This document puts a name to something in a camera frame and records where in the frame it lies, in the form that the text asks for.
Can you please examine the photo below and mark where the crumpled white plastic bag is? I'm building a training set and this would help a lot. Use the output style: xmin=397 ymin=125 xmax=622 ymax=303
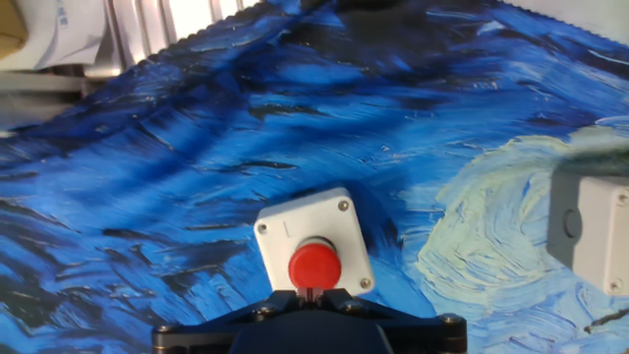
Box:
xmin=0 ymin=0 xmax=107 ymax=73

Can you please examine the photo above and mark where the grey box red button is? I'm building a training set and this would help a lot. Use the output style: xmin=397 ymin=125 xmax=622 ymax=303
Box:
xmin=545 ymin=166 xmax=629 ymax=297

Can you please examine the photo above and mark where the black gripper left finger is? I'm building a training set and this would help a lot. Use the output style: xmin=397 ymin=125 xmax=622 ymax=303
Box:
xmin=150 ymin=286 xmax=312 ymax=354

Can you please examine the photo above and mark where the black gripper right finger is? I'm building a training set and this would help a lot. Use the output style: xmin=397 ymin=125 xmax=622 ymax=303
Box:
xmin=311 ymin=286 xmax=468 ymax=354

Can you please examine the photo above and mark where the Van Gogh painting tablecloth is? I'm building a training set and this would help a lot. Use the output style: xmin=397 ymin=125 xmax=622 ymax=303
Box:
xmin=0 ymin=0 xmax=629 ymax=354

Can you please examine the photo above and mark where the white box red mushroom button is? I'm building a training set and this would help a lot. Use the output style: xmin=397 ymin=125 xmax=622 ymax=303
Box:
xmin=253 ymin=186 xmax=376 ymax=296

